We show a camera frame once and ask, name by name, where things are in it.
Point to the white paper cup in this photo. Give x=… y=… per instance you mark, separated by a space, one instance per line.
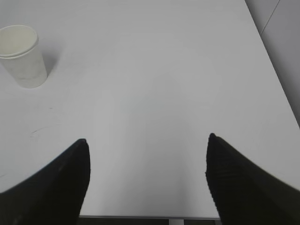
x=21 y=56

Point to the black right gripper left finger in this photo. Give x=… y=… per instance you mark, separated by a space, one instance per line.
x=52 y=196

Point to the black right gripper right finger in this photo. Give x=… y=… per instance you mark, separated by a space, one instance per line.
x=244 y=193

